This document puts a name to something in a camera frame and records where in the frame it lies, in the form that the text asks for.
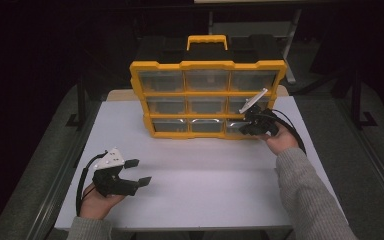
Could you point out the person's left hand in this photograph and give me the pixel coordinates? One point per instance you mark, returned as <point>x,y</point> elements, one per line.
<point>95,206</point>

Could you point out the person's right hand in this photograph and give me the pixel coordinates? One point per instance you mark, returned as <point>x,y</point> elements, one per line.
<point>281,140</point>

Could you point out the dark metal stand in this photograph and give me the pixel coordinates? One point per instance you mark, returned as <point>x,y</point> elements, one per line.
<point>81,103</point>
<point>356,100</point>

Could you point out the set of clear organizer drawers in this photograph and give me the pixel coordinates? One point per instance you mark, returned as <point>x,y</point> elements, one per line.
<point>166,106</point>

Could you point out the grey metal rail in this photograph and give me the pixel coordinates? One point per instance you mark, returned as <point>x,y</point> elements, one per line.
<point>380,166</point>
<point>63,173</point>

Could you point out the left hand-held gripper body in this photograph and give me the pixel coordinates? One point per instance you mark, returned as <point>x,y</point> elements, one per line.
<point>110,161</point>

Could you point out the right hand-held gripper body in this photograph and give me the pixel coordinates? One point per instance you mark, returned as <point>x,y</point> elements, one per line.
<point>263,120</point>

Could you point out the yellow black drawer organizer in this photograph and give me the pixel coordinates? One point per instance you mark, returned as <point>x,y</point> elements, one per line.
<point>206,55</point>

